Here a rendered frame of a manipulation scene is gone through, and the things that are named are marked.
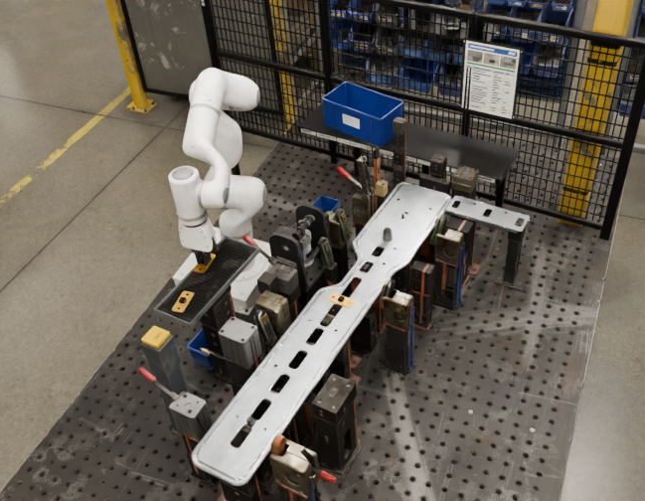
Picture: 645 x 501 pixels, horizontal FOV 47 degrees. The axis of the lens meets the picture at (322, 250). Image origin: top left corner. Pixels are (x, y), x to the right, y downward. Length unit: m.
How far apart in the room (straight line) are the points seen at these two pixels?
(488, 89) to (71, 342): 2.35
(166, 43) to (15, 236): 1.59
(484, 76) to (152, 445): 1.78
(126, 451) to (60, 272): 1.96
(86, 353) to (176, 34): 2.23
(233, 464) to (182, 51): 3.50
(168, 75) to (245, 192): 2.79
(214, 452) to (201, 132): 0.89
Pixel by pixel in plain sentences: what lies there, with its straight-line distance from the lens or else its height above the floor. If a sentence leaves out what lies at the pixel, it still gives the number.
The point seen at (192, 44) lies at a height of 0.58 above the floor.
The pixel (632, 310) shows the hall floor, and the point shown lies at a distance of 3.92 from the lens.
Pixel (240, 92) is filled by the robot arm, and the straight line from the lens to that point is 2.34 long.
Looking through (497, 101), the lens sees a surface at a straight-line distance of 2.96.
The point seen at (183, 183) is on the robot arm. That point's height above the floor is 1.55.
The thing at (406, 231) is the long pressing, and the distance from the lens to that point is 2.65.
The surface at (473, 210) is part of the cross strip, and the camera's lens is 2.75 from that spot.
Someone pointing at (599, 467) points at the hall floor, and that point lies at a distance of 3.32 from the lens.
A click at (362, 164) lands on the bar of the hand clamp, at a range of 2.62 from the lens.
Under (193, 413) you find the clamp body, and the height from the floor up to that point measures 1.06.
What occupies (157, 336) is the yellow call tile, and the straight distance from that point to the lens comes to 2.19.
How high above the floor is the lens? 2.74
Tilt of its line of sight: 42 degrees down
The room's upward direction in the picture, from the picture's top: 5 degrees counter-clockwise
